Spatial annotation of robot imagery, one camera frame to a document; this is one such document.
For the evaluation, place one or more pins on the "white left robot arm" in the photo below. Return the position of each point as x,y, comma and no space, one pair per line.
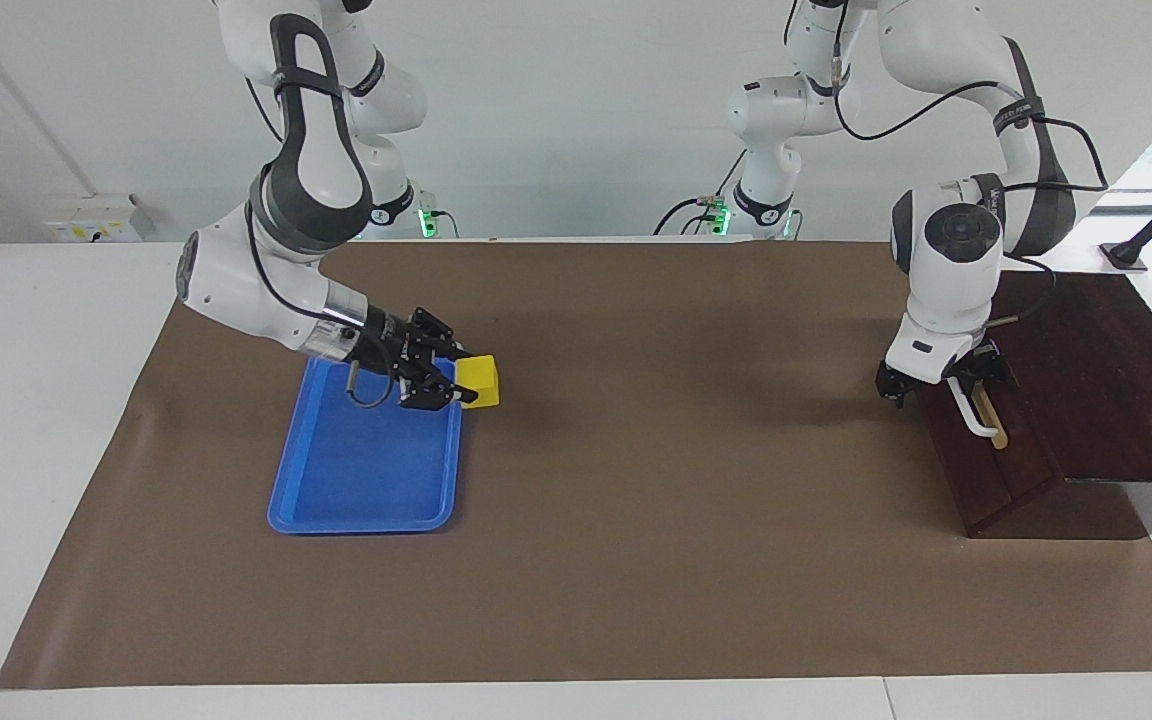
946,290

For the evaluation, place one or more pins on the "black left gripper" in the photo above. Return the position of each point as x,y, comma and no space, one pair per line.
970,369

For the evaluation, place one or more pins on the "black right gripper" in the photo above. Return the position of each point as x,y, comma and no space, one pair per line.
391,350

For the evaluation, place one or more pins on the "white wall socket box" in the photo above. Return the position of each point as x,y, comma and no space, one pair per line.
96,218

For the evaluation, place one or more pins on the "brown paper table mat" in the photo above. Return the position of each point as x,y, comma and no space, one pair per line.
636,500

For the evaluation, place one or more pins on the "yellow block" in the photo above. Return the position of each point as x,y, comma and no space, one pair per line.
481,382

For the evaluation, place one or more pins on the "dark wooden cabinet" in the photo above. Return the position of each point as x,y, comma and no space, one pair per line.
1106,380

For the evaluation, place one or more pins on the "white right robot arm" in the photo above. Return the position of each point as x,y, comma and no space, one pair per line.
236,290

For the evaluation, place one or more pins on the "blue plastic tray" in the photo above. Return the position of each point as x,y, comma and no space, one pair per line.
356,470

